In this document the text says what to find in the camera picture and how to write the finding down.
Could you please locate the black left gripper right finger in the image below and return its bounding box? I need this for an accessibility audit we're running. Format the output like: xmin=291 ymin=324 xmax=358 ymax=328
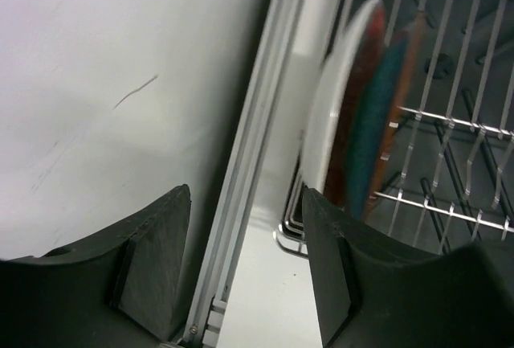
xmin=302 ymin=188 xmax=513 ymax=347

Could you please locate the metal wire dish rack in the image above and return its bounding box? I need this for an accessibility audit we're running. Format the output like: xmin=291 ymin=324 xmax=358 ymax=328
xmin=275 ymin=0 xmax=514 ymax=255

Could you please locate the dark teal round plate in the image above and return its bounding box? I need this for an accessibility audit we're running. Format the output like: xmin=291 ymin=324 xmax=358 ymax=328
xmin=345 ymin=11 xmax=426 ymax=220

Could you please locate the aluminium table frame rail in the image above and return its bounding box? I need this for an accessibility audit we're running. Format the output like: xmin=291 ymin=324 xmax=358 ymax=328
xmin=175 ymin=0 xmax=304 ymax=347

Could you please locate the red teal floral plate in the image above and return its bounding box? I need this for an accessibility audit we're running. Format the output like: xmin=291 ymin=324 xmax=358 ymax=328
xmin=300 ymin=0 xmax=386 ymax=207

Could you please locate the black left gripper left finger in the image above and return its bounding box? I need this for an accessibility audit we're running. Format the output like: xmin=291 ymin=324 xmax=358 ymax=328
xmin=1 ymin=185 xmax=191 ymax=347

